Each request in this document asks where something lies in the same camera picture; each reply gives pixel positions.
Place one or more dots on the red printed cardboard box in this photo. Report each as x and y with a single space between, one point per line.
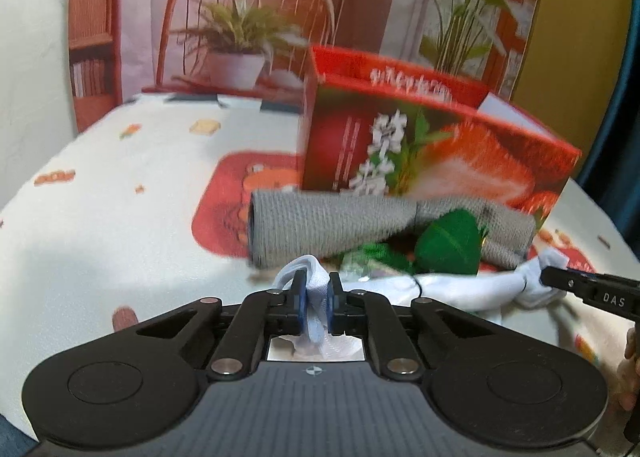
450 162

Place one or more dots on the white printed blanket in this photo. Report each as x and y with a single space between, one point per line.
125 217

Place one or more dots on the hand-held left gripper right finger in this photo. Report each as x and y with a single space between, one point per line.
332 302

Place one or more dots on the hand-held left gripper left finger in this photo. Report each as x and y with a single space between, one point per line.
300 298

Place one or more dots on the white cloth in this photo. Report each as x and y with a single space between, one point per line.
450 292

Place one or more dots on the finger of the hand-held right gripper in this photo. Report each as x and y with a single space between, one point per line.
567 281

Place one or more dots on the person's right hand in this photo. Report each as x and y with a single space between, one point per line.
631 372

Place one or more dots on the green patterned plastic wrap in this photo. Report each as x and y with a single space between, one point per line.
380 259

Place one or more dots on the green cloth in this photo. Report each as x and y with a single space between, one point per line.
450 242

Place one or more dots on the printed room scene backdrop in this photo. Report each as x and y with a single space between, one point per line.
150 12

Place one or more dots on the grey rolled towel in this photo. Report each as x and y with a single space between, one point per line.
325 222

